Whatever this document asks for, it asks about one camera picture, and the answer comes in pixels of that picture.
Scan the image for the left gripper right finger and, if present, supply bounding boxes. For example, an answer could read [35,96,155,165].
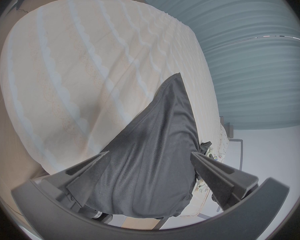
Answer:
[191,151,260,211]

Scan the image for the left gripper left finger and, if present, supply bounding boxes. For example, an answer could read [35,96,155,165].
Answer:
[64,151,110,208]

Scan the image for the black T-shirt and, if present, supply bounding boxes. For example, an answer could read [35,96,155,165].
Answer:
[84,72,213,218]

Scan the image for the bed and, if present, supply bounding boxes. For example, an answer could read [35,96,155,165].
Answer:
[0,0,243,219]

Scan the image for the white printed garment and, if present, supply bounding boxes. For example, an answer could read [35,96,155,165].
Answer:
[194,146,225,194]

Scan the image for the white printed pillow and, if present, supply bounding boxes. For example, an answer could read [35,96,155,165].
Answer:
[219,126,230,156]

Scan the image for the grey bedside table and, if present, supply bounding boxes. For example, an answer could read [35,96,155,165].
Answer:
[220,116,234,141]

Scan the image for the blue-green curtain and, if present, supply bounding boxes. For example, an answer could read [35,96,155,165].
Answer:
[140,0,300,131]

